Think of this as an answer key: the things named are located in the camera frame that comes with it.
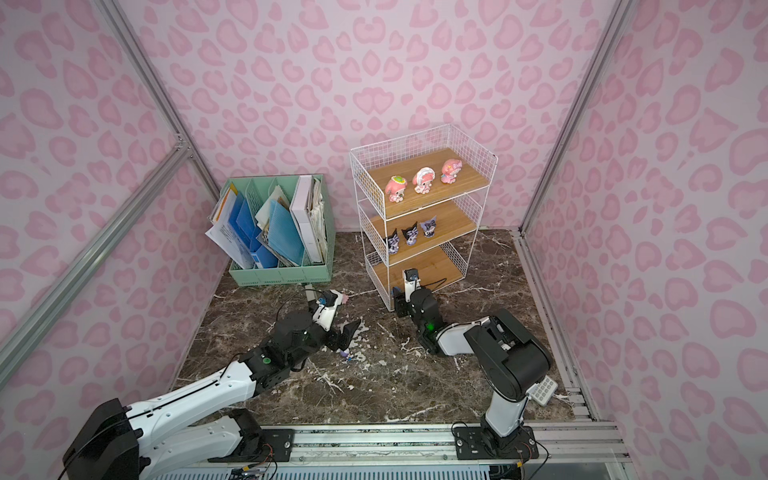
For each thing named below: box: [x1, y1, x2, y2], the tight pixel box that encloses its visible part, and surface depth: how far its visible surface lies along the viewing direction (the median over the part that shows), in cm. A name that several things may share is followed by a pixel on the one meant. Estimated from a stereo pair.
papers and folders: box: [205, 175, 329, 269], surface depth 97 cm
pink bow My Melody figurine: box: [440, 158, 463, 184], surface depth 73 cm
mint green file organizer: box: [205, 174, 336, 287], surface depth 99 cm
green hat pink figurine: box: [385, 175, 408, 203], surface depth 68 cm
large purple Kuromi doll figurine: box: [420, 215, 437, 238], surface depth 83 cm
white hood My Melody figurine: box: [412, 167, 435, 195], surface depth 70 cm
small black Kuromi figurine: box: [387, 228, 400, 255], surface depth 80 cm
